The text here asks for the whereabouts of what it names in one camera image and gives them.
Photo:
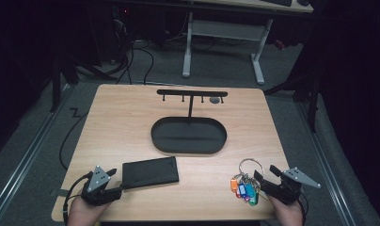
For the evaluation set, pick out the black keyboard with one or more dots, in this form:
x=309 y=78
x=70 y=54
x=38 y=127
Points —
x=277 y=2

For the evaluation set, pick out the grey tape strip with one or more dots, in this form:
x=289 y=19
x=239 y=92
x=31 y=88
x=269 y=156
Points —
x=59 y=193

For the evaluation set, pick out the black wallet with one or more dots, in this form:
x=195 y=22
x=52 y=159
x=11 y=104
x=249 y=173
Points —
x=150 y=172

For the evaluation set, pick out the person's left hand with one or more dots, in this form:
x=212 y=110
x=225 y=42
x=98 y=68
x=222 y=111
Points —
x=84 y=212

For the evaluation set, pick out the person's right hand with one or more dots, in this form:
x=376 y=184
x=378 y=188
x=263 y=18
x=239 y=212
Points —
x=288 y=213

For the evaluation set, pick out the black computer mouse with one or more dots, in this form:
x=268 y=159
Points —
x=303 y=2

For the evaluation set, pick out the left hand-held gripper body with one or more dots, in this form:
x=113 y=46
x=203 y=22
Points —
x=97 y=180

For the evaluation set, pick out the black metal stand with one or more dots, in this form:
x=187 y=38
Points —
x=313 y=103
x=56 y=81

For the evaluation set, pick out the black key rack with tray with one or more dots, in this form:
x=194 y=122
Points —
x=188 y=135

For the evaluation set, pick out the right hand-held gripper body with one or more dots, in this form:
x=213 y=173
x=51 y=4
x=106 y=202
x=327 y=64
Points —
x=288 y=188

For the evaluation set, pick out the round grey table grommet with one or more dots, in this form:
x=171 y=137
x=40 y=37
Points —
x=214 y=100

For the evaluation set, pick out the white desk with metal legs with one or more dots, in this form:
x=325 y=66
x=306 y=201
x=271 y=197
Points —
x=225 y=30

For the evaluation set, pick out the small red object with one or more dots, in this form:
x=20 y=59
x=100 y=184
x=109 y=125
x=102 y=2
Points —
x=279 y=44

